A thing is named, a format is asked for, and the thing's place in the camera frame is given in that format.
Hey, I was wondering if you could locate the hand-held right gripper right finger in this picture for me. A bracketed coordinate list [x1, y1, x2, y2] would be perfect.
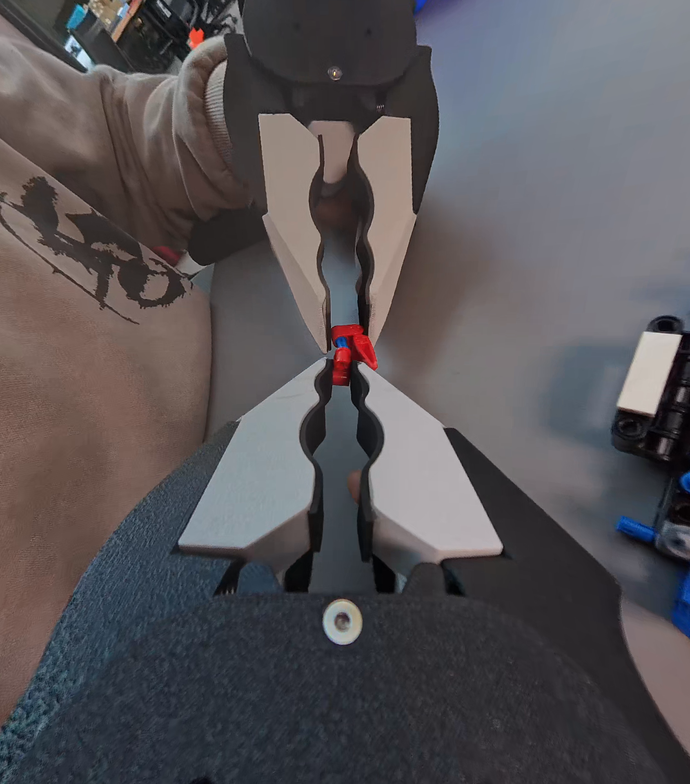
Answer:
[350, 360, 504, 590]

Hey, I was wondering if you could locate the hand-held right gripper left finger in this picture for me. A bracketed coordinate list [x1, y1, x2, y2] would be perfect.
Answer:
[177, 357, 335, 594]

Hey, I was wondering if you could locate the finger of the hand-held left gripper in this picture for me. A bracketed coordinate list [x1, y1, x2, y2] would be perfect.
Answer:
[257, 113, 330, 354]
[351, 116, 414, 345]

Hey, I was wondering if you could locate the toy brick race car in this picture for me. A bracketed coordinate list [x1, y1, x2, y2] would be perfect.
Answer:
[611, 285, 690, 665]

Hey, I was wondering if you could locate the person's left forearm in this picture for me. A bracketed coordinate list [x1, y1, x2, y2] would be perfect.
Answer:
[91, 36, 263, 246]

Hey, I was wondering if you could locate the person's left hand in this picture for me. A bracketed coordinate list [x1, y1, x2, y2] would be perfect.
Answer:
[314, 180, 363, 232]

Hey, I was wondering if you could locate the black chair armrest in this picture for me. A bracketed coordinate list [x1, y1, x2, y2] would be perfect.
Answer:
[189, 205, 267, 266]

